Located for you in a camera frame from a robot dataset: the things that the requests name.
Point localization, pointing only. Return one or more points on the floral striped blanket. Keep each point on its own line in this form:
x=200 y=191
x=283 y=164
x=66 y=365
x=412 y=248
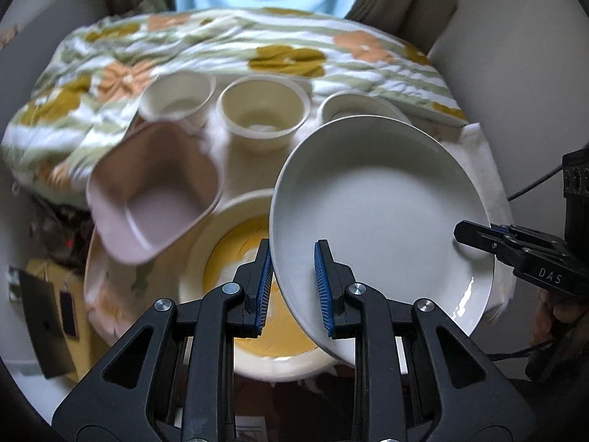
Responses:
x=230 y=41

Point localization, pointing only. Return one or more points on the pink square bowl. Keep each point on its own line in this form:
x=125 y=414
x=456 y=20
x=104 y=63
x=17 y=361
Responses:
x=152 y=193

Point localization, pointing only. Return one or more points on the yellow box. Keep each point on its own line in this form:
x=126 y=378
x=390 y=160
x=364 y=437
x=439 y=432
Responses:
x=87 y=331

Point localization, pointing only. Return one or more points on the large grey round plate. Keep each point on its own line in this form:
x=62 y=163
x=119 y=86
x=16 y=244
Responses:
x=382 y=202

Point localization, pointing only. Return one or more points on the cream round bowl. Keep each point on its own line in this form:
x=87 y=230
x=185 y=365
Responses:
x=262 y=110
x=177 y=96
x=349 y=103

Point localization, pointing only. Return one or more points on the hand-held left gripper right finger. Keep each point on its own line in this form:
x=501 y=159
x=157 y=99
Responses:
x=322 y=292

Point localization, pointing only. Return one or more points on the dark grey flat panel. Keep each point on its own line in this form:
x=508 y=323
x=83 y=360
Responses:
x=41 y=322

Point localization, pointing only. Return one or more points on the black phone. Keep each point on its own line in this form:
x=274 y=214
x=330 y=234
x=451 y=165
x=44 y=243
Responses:
x=69 y=313

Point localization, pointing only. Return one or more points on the person's right hand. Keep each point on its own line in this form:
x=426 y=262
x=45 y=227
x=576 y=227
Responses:
x=550 y=317

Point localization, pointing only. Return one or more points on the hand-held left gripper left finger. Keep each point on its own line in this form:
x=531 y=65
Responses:
x=263 y=287

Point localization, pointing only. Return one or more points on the yellow plate with cream rim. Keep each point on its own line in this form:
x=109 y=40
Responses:
x=230 y=244

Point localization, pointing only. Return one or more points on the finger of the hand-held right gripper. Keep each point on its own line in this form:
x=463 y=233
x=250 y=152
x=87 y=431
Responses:
x=534 y=241
x=478 y=239

